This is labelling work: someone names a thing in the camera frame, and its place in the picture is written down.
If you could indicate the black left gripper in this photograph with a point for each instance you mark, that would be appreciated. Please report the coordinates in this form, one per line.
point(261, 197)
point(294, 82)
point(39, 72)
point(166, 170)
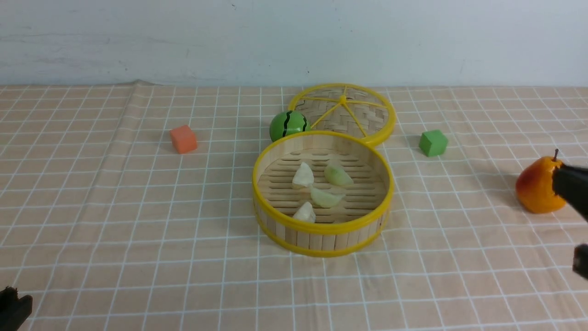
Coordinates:
point(14, 310)

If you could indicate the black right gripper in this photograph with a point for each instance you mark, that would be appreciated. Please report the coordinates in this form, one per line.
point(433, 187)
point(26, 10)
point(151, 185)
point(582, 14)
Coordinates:
point(571, 184)

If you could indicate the greenish dumpling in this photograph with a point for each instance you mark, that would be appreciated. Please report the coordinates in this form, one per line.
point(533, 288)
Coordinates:
point(325, 199)
point(336, 175)

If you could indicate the white dumpling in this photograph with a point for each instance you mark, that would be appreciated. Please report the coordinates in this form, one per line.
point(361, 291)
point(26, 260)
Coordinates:
point(305, 213)
point(303, 177)

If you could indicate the bamboo steamer lid yellow rim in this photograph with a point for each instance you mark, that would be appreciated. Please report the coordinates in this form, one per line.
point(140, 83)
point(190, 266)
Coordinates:
point(349, 109)

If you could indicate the bamboo steamer tray yellow rim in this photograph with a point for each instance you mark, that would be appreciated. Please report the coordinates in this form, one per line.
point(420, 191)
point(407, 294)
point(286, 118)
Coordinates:
point(343, 229)

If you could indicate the orange yellow toy pear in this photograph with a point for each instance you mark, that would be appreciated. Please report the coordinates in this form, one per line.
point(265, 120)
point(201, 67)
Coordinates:
point(534, 186)

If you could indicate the checkered beige tablecloth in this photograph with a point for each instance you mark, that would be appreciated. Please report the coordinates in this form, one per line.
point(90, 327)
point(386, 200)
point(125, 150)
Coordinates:
point(108, 228)

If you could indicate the green cube block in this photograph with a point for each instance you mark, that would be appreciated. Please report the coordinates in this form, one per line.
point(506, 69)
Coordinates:
point(433, 143)

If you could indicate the orange cube block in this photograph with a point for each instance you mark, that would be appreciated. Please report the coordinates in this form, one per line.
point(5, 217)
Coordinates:
point(183, 139)

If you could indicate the green watermelon toy ball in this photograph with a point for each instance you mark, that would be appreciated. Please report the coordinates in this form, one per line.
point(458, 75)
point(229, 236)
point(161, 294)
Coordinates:
point(287, 123)

